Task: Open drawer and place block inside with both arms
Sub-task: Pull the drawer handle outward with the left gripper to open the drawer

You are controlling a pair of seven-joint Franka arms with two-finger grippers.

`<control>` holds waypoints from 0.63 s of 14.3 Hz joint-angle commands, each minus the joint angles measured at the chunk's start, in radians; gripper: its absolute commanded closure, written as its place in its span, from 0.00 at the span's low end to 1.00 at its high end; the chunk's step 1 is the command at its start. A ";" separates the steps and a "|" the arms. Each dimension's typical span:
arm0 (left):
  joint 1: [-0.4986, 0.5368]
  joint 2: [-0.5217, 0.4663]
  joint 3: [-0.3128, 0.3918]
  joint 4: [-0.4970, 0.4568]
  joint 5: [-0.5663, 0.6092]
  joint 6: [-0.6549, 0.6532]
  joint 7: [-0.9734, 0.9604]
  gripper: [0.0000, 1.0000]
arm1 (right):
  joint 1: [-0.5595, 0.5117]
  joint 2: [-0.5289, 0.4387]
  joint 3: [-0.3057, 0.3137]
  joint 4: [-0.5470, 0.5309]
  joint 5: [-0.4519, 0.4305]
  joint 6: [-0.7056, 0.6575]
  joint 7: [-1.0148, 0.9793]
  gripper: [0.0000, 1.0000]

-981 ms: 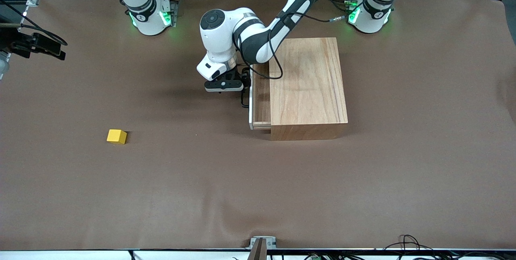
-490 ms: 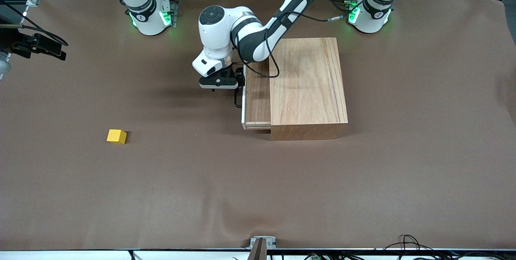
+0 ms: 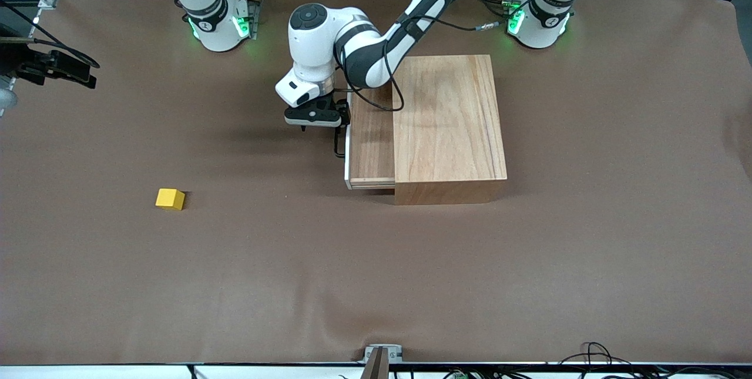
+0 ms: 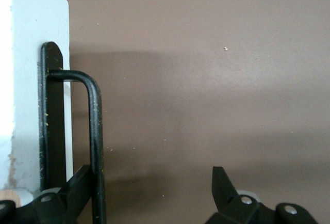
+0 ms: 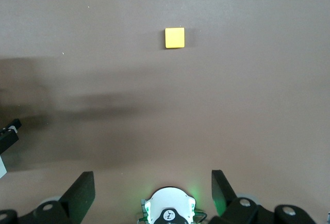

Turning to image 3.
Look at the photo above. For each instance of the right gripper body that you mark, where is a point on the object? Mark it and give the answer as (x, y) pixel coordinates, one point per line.
(30, 66)

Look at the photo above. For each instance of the yellow block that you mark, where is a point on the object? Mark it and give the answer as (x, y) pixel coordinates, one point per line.
(169, 199)

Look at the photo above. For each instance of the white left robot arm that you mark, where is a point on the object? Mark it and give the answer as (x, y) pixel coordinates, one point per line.
(311, 44)

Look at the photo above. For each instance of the wooden drawer cabinet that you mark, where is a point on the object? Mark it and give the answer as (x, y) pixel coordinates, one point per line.
(452, 132)

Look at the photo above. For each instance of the brown table cover sheet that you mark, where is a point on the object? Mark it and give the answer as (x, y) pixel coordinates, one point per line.
(235, 279)

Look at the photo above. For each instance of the grey clamp with wooden bar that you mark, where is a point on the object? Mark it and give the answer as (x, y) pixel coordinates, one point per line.
(376, 364)

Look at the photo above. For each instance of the grey base mounting bracket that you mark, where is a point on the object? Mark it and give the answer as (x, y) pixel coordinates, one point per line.
(256, 14)

